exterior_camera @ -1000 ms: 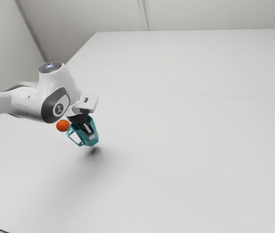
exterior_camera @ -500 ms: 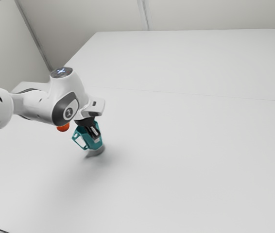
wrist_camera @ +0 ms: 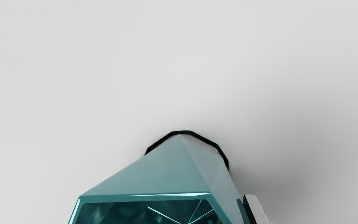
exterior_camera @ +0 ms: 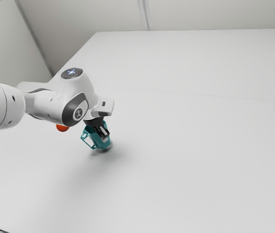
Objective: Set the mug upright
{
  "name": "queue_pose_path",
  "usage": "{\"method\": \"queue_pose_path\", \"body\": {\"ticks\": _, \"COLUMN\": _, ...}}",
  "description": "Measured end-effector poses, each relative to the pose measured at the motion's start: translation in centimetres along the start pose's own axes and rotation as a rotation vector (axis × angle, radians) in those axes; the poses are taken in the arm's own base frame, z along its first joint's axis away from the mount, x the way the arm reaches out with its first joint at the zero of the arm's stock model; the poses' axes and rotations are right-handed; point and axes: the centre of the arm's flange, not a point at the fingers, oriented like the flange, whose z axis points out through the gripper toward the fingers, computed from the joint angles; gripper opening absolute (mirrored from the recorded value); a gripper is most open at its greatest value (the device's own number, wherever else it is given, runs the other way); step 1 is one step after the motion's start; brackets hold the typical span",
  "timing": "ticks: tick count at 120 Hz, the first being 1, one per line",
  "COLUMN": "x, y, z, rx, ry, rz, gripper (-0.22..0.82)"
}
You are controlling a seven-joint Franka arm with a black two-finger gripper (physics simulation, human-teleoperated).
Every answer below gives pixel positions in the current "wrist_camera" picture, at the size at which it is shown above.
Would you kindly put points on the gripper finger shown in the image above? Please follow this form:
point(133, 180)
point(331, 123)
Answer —
point(255, 210)

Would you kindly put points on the teal faceted mug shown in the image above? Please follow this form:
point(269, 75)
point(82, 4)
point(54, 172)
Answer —
point(166, 174)

